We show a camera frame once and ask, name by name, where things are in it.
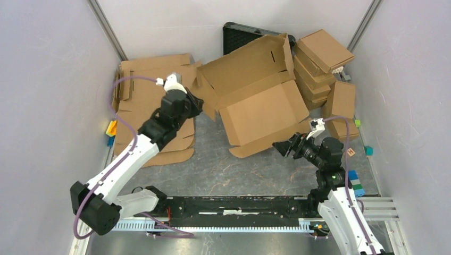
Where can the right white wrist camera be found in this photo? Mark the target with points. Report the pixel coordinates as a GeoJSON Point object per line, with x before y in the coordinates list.
{"type": "Point", "coordinates": [317, 126]}

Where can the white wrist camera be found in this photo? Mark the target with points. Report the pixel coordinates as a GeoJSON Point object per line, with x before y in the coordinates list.
{"type": "Point", "coordinates": [317, 126]}
{"type": "Point", "coordinates": [171, 82]}

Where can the stacked folded cardboard boxes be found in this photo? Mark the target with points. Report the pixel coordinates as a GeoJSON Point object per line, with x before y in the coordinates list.
{"type": "Point", "coordinates": [314, 84]}

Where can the leaning folded cardboard box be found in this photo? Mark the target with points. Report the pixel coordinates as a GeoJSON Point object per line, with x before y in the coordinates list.
{"type": "Point", "coordinates": [340, 100]}

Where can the aluminium frame rail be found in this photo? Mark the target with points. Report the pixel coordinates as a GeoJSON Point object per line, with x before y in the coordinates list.
{"type": "Point", "coordinates": [379, 208]}

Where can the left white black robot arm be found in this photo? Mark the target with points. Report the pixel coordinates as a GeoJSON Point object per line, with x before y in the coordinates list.
{"type": "Point", "coordinates": [98, 203]}

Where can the black poker chip case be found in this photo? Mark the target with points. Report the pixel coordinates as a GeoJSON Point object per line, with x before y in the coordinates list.
{"type": "Point", "coordinates": [235, 35]}

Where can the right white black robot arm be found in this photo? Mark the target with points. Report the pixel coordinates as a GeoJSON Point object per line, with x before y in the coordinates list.
{"type": "Point", "coordinates": [334, 199]}

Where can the white plastic connector piece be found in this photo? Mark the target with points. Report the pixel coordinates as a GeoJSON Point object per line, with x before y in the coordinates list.
{"type": "Point", "coordinates": [340, 74]}

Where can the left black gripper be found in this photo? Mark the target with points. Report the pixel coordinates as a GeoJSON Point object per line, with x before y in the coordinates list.
{"type": "Point", "coordinates": [197, 103]}

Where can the teal toy cube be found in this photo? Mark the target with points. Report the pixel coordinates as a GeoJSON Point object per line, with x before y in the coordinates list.
{"type": "Point", "coordinates": [368, 151]}

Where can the low folded cardboard box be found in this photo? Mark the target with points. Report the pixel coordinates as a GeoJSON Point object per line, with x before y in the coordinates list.
{"type": "Point", "coordinates": [338, 129]}

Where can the blue toy blocks stack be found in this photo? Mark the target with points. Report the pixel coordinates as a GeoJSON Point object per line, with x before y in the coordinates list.
{"type": "Point", "coordinates": [356, 184]}

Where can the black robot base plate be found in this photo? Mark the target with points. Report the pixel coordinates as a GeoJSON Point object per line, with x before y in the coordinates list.
{"type": "Point", "coordinates": [238, 211]}

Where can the wooden letter block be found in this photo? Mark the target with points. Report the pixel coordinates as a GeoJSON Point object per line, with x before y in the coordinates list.
{"type": "Point", "coordinates": [350, 152]}

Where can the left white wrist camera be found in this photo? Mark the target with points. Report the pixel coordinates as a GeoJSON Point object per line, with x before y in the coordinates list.
{"type": "Point", "coordinates": [171, 82]}

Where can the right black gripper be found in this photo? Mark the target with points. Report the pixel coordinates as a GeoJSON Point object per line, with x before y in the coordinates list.
{"type": "Point", "coordinates": [297, 142]}

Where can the yellow orange toy block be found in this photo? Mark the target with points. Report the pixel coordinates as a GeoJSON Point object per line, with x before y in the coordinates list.
{"type": "Point", "coordinates": [111, 129]}

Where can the flat cardboard sheet stack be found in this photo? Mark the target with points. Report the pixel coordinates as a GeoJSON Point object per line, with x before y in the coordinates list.
{"type": "Point", "coordinates": [138, 99]}

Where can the brown cardboard box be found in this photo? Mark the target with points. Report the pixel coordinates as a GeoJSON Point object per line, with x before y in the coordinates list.
{"type": "Point", "coordinates": [254, 92]}

